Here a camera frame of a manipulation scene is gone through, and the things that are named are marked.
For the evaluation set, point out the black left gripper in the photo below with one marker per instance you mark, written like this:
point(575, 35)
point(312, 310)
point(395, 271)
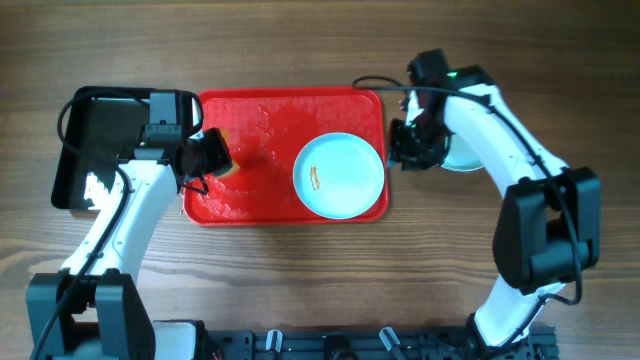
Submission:
point(219, 157)

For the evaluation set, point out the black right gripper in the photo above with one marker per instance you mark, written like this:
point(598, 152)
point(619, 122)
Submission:
point(401, 150)

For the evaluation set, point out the orange and green sponge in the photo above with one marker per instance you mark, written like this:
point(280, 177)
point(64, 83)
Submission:
point(225, 165)

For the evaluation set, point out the white plate top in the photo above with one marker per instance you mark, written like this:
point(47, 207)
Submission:
point(460, 157)

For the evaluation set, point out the white plate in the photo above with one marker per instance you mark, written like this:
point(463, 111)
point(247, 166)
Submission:
point(460, 157)
point(338, 176)

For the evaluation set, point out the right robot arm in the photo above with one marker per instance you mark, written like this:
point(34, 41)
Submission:
point(548, 230)

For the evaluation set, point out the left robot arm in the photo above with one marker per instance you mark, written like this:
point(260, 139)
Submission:
point(91, 308)

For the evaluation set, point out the red serving tray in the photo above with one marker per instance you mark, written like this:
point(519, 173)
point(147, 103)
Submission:
point(265, 130)

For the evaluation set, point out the black water tray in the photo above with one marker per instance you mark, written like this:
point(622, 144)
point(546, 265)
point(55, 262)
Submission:
point(101, 125)

